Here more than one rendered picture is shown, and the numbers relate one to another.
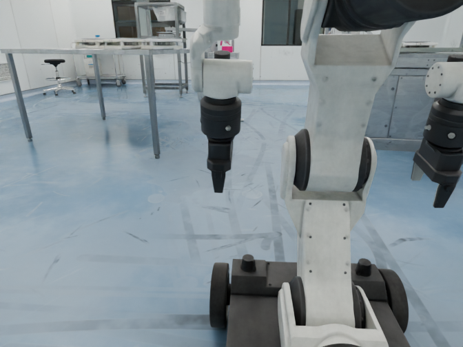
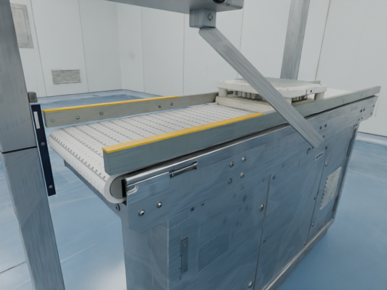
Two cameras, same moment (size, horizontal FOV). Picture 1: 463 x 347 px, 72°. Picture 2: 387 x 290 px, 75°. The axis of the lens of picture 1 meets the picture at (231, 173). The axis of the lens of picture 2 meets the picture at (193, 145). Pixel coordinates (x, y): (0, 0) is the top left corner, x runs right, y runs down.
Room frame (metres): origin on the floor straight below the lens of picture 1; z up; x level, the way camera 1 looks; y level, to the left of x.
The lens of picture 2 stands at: (2.45, -0.67, 0.95)
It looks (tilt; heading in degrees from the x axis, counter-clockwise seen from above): 20 degrees down; 306
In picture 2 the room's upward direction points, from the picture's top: 2 degrees clockwise
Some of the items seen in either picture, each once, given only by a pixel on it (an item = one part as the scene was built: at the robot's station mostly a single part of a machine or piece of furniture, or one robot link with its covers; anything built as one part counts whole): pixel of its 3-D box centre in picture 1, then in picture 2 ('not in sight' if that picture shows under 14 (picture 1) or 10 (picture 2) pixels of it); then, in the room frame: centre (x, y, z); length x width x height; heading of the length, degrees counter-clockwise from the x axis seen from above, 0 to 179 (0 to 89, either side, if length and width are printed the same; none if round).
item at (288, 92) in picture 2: (415, 44); (272, 86); (2.73, -1.46, 0.87); 0.25 x 0.24 x 0.02; 170
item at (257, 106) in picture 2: not in sight; (269, 101); (2.73, -1.46, 0.82); 0.24 x 0.24 x 0.02; 80
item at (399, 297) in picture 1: (386, 301); not in sight; (0.78, -0.49, 0.10); 0.20 x 0.05 x 0.20; 177
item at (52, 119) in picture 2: not in sight; (245, 92); (2.85, -1.54, 0.82); 1.32 x 0.02 x 0.03; 80
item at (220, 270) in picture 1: (220, 294); not in sight; (0.81, 0.04, 0.10); 0.20 x 0.05 x 0.20; 177
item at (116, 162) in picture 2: (427, 49); (321, 105); (2.58, -1.49, 0.82); 1.32 x 0.02 x 0.03; 80
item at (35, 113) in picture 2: not in sight; (44, 152); (2.97, -0.88, 0.75); 0.02 x 0.01 x 0.20; 80
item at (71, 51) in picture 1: (114, 50); not in sight; (3.17, 1.10, 0.81); 1.50 x 1.10 x 0.04; 70
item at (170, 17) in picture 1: (177, 51); not in sight; (5.80, 0.93, 0.75); 1.43 x 1.06 x 1.50; 87
